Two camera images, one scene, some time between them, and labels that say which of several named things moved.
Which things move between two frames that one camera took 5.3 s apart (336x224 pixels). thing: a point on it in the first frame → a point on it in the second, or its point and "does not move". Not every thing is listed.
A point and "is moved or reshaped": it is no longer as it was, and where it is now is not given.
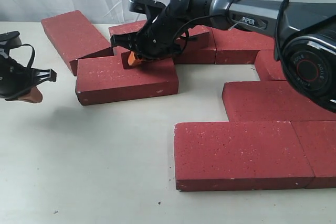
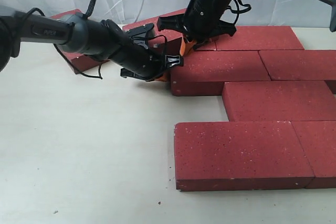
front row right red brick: [318, 139] does not move
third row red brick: [276, 100] does not move
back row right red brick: [238, 46] does not move
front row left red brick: [239, 156] does not move
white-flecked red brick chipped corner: [197, 38] is moved or reshaped
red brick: [104, 80] → [203, 72]
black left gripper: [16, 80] → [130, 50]
